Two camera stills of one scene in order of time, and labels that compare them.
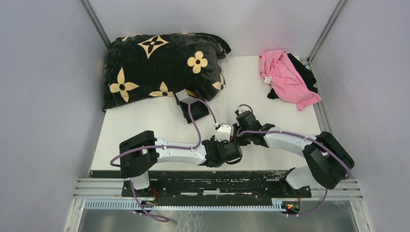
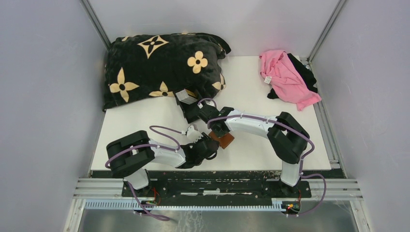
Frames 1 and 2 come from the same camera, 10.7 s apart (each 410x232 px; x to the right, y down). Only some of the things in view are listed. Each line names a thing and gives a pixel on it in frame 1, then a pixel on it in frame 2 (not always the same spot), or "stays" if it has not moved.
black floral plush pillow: (153, 66) stays
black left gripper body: (217, 143) → (205, 137)
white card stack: (183, 96) stays
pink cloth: (278, 70) stays
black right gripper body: (244, 139) → (219, 135)
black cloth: (308, 78) stays
